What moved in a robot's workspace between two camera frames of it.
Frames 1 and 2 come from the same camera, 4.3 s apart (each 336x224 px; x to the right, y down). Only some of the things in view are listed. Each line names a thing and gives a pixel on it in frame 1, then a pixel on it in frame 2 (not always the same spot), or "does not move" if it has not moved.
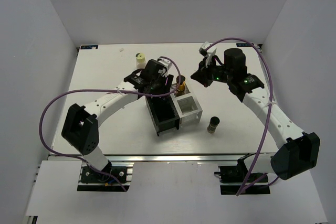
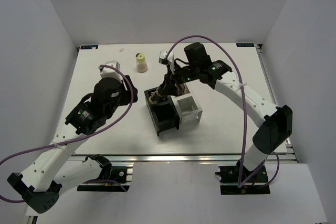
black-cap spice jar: [212, 126] to [154, 96]
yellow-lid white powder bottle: [140, 60] does not move
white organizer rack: [188, 109] does not move
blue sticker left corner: [88, 46] does not move
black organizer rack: [164, 112] does not move
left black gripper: [164, 88] to [128, 94]
